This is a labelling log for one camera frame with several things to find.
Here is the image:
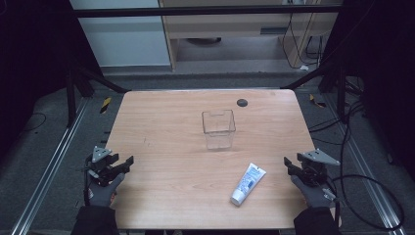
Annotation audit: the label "person's left hand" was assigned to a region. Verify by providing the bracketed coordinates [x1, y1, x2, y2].
[87, 172, 126, 209]

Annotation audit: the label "black floor cables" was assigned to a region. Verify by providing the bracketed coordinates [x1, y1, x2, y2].
[307, 76, 368, 179]

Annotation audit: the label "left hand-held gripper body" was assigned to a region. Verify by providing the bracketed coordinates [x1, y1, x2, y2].
[83, 145, 119, 188]

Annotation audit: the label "black hanging desk cables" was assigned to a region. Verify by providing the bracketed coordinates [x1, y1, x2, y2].
[281, 12, 326, 71]

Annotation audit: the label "black metal stand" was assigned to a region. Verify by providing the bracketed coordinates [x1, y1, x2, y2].
[64, 60, 131, 129]
[280, 58, 350, 125]

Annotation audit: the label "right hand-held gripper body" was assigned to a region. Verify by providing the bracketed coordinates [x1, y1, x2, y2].
[296, 148, 341, 188]

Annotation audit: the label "black horizontal bar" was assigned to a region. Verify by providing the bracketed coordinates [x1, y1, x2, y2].
[71, 5, 343, 19]

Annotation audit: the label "clear plastic box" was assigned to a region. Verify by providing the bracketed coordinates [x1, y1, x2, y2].
[201, 109, 237, 152]

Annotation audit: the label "silver floor rail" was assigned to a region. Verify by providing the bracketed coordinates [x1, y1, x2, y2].
[9, 97, 91, 235]
[321, 92, 409, 235]

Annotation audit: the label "thin black floor cable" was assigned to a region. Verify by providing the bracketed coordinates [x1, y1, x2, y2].
[18, 112, 48, 135]

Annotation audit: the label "white blue-printed tube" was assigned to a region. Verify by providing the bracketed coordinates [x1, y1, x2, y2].
[230, 162, 267, 208]

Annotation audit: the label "person's right hand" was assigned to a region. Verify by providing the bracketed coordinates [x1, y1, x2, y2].
[290, 174, 338, 210]

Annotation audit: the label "white cabinet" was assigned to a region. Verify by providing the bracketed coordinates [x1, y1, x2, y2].
[69, 0, 172, 69]

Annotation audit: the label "dark curtain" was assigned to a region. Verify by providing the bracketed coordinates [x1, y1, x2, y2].
[0, 0, 102, 161]
[321, 0, 415, 184]

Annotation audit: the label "light wooden desk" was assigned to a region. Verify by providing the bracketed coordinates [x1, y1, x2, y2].
[158, 0, 344, 71]

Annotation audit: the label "thick black gripper cable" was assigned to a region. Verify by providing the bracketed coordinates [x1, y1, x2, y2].
[326, 174, 406, 231]

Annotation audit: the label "yellow black tape piece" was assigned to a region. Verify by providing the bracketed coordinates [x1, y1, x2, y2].
[99, 96, 113, 115]
[308, 93, 327, 109]

